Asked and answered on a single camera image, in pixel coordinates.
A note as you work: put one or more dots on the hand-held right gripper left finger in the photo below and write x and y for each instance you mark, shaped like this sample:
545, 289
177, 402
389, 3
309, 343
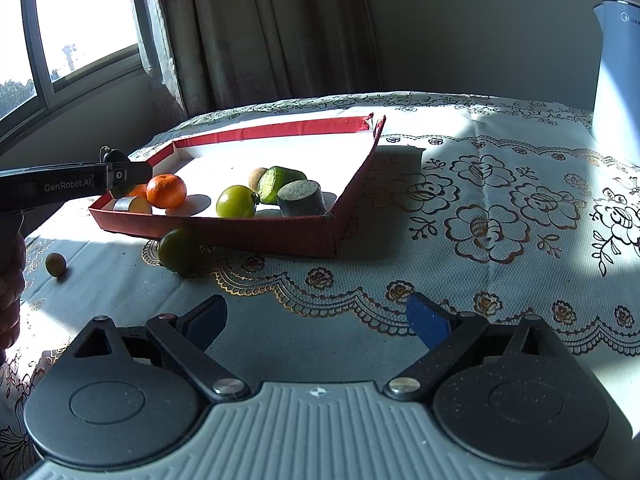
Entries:
207, 317

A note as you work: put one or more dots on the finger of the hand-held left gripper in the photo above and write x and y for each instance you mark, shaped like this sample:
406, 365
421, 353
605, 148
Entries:
127, 175

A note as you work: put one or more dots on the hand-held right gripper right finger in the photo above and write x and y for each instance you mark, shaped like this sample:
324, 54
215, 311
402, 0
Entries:
430, 320

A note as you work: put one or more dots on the dark sugarcane piece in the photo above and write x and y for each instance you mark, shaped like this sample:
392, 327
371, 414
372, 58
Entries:
132, 205
302, 201

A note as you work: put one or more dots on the dark green tomato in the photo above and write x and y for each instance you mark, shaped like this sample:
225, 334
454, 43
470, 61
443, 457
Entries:
180, 251

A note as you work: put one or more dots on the small brown longan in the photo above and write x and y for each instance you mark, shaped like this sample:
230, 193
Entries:
55, 263

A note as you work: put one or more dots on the red cardboard box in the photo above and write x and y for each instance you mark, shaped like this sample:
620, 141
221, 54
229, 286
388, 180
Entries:
250, 237

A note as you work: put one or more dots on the light green tomato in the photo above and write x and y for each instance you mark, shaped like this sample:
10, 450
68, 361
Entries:
236, 201

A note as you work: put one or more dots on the brown kiwi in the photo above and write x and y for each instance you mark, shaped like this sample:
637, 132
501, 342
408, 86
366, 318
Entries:
257, 177

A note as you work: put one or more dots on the green cucumber piece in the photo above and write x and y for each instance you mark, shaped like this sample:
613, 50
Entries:
280, 182

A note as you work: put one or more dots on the person's left hand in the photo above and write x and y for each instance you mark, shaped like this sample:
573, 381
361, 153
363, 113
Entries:
10, 305

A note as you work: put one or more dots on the orange mandarin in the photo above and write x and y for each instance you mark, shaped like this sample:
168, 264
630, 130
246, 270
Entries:
167, 191

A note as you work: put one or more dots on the floral white tablecloth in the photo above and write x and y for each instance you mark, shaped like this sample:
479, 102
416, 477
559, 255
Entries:
500, 210

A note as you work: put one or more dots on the window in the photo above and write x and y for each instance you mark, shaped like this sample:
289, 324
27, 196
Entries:
60, 25

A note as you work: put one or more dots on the patterned curtain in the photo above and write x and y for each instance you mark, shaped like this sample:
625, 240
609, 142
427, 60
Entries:
250, 35

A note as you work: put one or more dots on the light blue kettle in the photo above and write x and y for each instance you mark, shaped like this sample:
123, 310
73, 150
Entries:
617, 75

